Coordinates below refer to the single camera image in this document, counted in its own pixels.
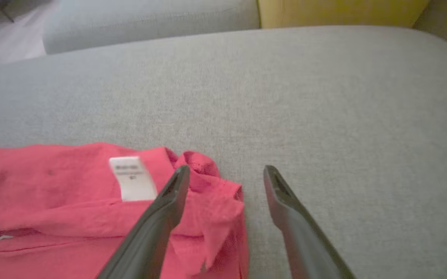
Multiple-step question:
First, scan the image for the red garment with white trim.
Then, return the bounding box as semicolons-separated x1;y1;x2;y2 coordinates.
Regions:
0;142;249;279

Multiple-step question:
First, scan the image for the grey sofa back cushion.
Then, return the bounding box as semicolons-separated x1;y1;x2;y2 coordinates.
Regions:
42;0;261;55

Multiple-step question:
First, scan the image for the grey fabric sofa seat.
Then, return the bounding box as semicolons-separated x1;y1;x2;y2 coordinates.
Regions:
0;25;447;279

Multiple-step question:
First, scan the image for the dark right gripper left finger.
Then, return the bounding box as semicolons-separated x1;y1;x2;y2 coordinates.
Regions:
96;165;191;279

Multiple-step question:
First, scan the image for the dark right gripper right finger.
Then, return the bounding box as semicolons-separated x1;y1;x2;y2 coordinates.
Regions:
263;165;358;279

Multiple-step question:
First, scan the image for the yellow cushion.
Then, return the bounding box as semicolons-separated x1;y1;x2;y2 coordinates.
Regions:
258;0;430;30

